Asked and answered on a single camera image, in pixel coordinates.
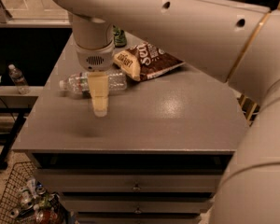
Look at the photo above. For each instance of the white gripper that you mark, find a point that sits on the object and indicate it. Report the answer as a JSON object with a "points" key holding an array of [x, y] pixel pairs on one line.
{"points": [[95, 60]]}

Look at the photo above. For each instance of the clear plastic water bottle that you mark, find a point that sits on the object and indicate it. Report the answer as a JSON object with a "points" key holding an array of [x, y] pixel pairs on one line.
{"points": [[78, 83]]}

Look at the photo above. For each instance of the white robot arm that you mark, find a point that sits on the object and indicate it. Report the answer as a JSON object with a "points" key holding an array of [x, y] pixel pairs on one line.
{"points": [[238, 44]]}

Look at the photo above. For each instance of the small water bottle on shelf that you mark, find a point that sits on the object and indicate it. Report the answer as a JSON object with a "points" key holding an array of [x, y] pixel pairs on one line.
{"points": [[18, 79]]}

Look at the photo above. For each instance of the green soda can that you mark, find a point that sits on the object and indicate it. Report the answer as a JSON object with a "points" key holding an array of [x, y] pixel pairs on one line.
{"points": [[119, 37]]}

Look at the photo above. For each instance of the brown chip bag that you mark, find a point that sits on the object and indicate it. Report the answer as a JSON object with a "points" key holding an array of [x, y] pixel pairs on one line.
{"points": [[145, 61]]}

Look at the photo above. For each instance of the grey drawer cabinet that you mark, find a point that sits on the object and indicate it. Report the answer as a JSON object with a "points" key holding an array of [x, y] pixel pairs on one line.
{"points": [[155, 158]]}

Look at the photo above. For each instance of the black side table frame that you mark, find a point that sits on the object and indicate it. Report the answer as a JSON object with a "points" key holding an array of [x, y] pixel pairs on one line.
{"points": [[15, 106]]}

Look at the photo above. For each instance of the wire basket with trash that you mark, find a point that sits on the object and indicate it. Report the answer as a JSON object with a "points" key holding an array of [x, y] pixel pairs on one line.
{"points": [[26, 201]]}

